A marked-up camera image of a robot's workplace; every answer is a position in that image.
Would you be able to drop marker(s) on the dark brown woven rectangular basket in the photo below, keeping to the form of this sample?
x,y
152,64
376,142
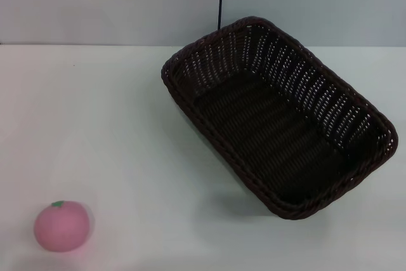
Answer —
x,y
272,131

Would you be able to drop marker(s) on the pink toy peach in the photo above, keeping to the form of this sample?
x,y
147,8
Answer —
x,y
61,228

